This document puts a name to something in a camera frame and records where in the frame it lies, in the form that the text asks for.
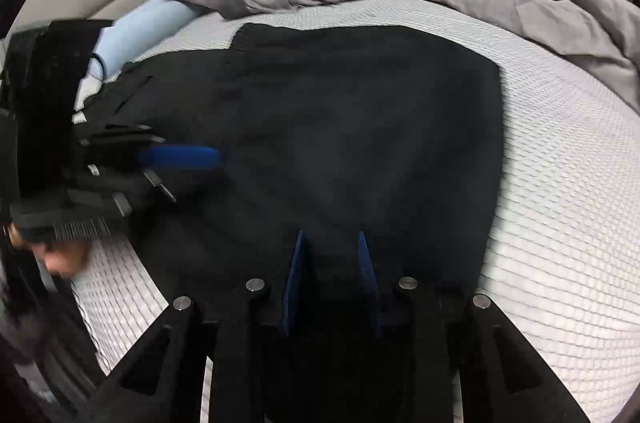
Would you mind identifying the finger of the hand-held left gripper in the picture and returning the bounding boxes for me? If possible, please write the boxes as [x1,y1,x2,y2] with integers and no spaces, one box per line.
[70,167,178,219]
[77,124,222,174]

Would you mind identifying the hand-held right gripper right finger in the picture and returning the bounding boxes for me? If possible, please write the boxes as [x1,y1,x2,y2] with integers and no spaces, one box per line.
[356,230,593,423]

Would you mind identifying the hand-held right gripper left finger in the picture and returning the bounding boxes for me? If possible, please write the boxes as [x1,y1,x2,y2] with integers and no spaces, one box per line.
[82,230,308,423]

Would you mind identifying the black pants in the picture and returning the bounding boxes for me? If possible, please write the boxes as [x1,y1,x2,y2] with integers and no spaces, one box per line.
[82,23,503,423]

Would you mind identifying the person's left hand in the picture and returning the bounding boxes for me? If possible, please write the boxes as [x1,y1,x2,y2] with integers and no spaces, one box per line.
[7,225,92,279]

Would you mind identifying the light blue pillow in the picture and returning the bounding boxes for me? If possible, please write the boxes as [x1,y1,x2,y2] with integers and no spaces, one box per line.
[87,0,206,81]

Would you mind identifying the white textured mattress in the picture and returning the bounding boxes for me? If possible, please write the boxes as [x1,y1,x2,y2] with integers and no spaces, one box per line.
[70,0,640,423]

